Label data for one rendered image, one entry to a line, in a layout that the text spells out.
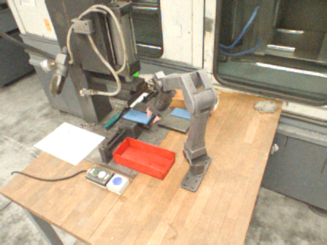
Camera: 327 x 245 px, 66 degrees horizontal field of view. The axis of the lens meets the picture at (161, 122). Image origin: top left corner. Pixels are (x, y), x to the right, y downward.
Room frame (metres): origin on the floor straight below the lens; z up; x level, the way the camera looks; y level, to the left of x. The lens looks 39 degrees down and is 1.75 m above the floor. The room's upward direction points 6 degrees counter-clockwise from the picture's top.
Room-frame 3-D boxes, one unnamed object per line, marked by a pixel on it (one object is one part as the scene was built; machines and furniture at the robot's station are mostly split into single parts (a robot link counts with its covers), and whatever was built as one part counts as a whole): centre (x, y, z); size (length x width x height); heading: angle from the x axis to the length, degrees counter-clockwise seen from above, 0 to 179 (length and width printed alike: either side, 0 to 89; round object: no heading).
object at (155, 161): (0.79, 0.09, 0.93); 0.25 x 0.12 x 0.06; 58
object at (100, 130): (1.11, 0.18, 0.88); 0.65 x 0.50 x 0.03; 148
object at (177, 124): (1.06, -0.09, 0.91); 0.17 x 0.16 x 0.02; 148
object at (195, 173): (0.70, -0.13, 0.94); 0.20 x 0.07 x 0.08; 148
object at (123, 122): (1.05, 0.13, 0.98); 0.20 x 0.10 x 0.01; 148
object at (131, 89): (1.07, 0.19, 1.22); 0.26 x 0.18 x 0.30; 58
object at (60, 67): (1.09, 0.43, 1.25); 0.19 x 0.07 x 0.19; 148
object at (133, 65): (1.04, 0.13, 1.37); 0.11 x 0.09 x 0.30; 148
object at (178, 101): (1.19, -0.20, 0.93); 0.25 x 0.13 x 0.08; 58
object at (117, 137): (0.90, 0.22, 0.95); 0.15 x 0.03 x 0.10; 148
